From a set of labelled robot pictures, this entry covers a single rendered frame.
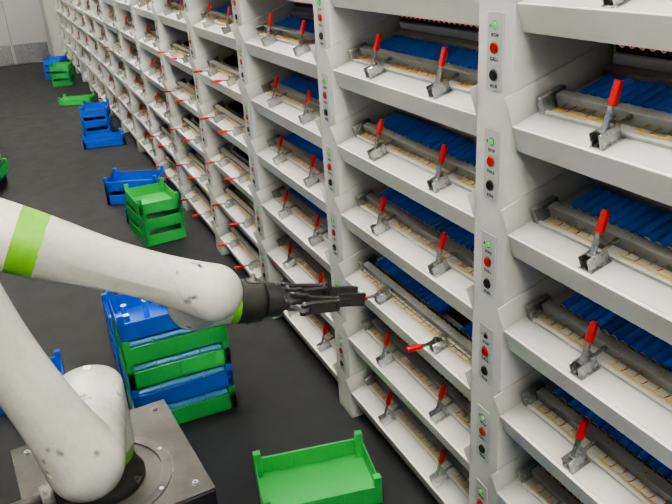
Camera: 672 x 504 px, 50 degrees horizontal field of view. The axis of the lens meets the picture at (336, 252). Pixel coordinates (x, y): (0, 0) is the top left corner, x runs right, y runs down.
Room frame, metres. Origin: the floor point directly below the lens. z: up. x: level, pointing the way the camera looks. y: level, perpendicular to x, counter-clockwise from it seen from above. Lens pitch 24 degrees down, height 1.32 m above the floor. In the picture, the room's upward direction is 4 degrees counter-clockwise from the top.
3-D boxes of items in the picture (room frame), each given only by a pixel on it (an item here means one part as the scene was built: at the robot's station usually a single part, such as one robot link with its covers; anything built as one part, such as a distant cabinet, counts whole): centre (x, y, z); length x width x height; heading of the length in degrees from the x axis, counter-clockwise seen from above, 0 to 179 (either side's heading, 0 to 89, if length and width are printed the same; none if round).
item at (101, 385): (1.13, 0.48, 0.50); 0.16 x 0.13 x 0.19; 13
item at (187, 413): (1.89, 0.51, 0.04); 0.30 x 0.20 x 0.08; 113
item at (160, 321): (1.89, 0.51, 0.36); 0.30 x 0.20 x 0.08; 113
